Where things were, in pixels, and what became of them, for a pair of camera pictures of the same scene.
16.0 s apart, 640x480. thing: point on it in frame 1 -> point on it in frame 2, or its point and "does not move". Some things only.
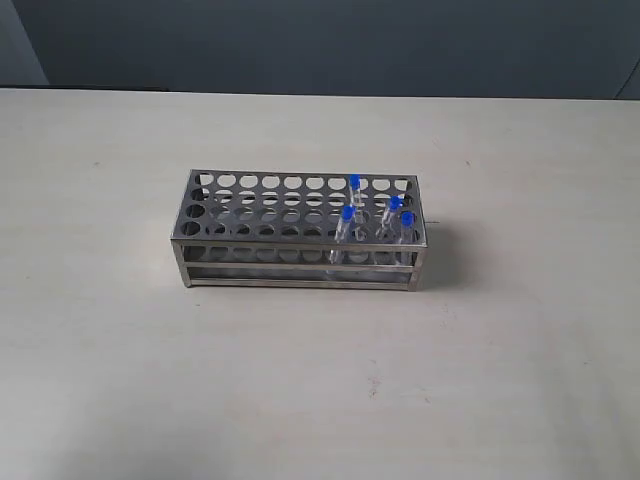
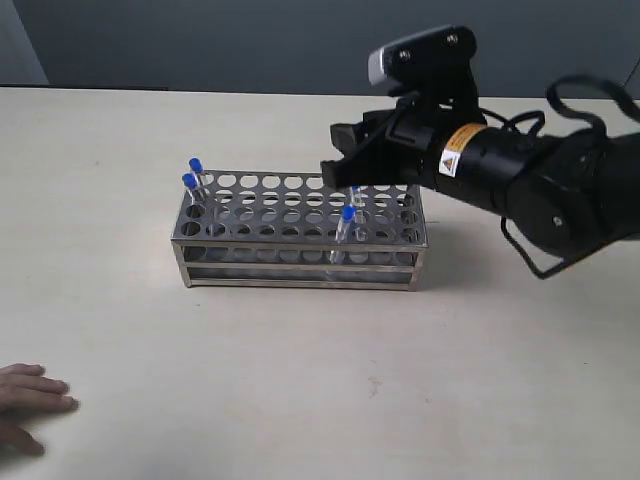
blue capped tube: [407, 250] -> [196, 166]
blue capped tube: [341, 234] does not move
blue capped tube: [388, 228] -> [189, 182]
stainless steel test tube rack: [298, 228] does not move
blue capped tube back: [355, 182] does not move
